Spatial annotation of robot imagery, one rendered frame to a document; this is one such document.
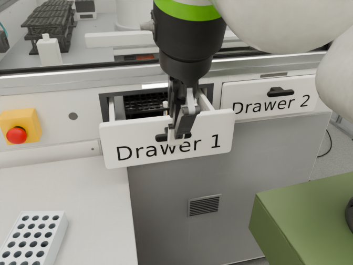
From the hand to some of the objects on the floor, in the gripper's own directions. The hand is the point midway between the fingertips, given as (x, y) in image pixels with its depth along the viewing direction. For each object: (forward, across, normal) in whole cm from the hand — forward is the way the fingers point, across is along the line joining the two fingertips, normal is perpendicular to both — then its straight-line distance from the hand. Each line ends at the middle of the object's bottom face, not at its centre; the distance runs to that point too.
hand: (176, 132), depth 54 cm
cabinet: (+111, -32, +4) cm, 115 cm away
